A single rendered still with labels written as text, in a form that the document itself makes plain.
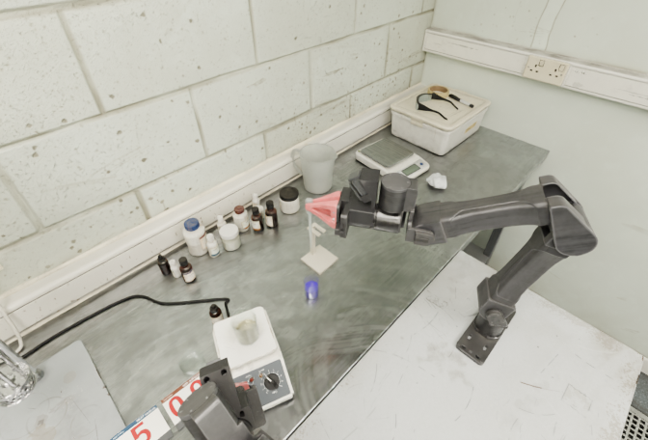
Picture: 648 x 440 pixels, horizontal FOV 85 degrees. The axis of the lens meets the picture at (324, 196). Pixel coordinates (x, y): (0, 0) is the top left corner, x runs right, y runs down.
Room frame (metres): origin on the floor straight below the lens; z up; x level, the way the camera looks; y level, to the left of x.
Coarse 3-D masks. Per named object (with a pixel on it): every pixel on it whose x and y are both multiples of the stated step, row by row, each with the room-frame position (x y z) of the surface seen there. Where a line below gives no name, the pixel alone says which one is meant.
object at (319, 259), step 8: (312, 224) 0.73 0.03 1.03; (312, 232) 0.70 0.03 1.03; (312, 240) 0.71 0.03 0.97; (312, 248) 0.71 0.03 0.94; (320, 248) 0.74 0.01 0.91; (304, 256) 0.71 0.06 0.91; (312, 256) 0.71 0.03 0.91; (320, 256) 0.71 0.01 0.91; (328, 256) 0.71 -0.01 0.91; (312, 264) 0.68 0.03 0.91; (320, 264) 0.68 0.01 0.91; (328, 264) 0.68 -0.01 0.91; (320, 272) 0.65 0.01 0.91
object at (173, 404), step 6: (198, 378) 0.34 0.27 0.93; (192, 384) 0.33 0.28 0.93; (198, 384) 0.33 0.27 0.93; (180, 390) 0.31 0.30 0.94; (186, 390) 0.32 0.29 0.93; (192, 390) 0.32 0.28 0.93; (174, 396) 0.30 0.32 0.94; (180, 396) 0.31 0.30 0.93; (186, 396) 0.31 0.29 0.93; (168, 402) 0.29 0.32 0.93; (174, 402) 0.29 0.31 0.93; (180, 402) 0.29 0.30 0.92; (168, 408) 0.28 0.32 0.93; (174, 408) 0.28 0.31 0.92; (174, 414) 0.27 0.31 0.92; (174, 420) 0.27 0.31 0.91
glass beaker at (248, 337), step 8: (240, 312) 0.43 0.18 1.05; (248, 312) 0.43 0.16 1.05; (232, 320) 0.41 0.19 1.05; (240, 320) 0.43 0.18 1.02; (232, 328) 0.39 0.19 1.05; (248, 328) 0.39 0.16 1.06; (256, 328) 0.40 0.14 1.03; (240, 336) 0.38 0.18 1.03; (248, 336) 0.39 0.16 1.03; (256, 336) 0.40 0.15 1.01; (248, 344) 0.38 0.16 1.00
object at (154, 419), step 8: (152, 416) 0.27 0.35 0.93; (160, 416) 0.27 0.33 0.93; (136, 424) 0.25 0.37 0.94; (144, 424) 0.25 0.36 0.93; (152, 424) 0.26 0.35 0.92; (160, 424) 0.26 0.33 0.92; (128, 432) 0.24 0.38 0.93; (136, 432) 0.24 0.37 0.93; (144, 432) 0.24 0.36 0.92; (152, 432) 0.24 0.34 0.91; (160, 432) 0.24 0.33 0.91
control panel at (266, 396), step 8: (280, 360) 0.36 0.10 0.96; (264, 368) 0.35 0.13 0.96; (272, 368) 0.35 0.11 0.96; (280, 368) 0.35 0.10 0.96; (240, 376) 0.33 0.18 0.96; (248, 376) 0.33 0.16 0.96; (256, 376) 0.33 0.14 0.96; (264, 376) 0.33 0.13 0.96; (280, 376) 0.34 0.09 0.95; (256, 384) 0.32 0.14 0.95; (280, 384) 0.32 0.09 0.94; (264, 392) 0.31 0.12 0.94; (272, 392) 0.31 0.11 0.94; (280, 392) 0.31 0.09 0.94; (288, 392) 0.31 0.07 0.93; (264, 400) 0.29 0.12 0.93; (272, 400) 0.30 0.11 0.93
